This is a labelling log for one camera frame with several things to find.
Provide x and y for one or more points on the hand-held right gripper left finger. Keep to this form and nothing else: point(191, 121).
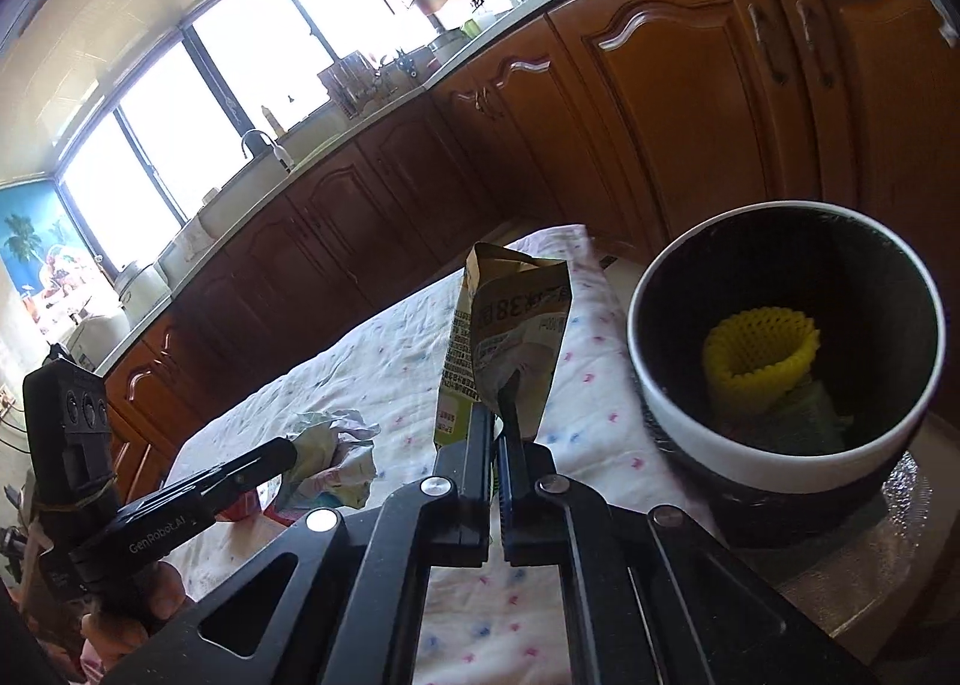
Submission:
point(469, 505)

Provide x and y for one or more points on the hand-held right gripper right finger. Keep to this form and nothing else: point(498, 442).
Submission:
point(525, 505)

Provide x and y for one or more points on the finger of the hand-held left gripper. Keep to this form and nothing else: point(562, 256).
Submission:
point(247, 471)

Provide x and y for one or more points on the red snack packet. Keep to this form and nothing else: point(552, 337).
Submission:
point(259, 511)

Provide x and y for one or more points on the blue white wrapper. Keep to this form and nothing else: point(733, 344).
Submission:
point(330, 460)

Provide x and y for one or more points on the yellow snack packet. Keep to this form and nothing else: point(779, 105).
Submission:
point(510, 325)

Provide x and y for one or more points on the black bin with white rim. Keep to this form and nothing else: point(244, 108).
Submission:
point(750, 460)

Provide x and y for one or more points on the yellow foam fruit net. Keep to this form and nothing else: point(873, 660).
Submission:
point(750, 385)

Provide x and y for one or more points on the person's left hand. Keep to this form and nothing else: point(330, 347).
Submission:
point(169, 595)

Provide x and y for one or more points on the white printed tablecloth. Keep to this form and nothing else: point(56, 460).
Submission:
point(390, 355)

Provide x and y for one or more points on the curved sink faucet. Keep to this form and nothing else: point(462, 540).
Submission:
point(281, 156)

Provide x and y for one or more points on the dish soap bottle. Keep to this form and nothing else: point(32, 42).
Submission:
point(271, 120)

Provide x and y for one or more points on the large kitchen window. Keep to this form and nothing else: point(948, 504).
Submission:
point(225, 70)

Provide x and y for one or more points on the wooden lower cabinets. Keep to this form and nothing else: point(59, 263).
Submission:
point(675, 92)

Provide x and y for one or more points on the white pot with lid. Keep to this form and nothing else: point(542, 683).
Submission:
point(448, 47)

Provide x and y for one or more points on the blue wall poster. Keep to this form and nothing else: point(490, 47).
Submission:
point(30, 242)

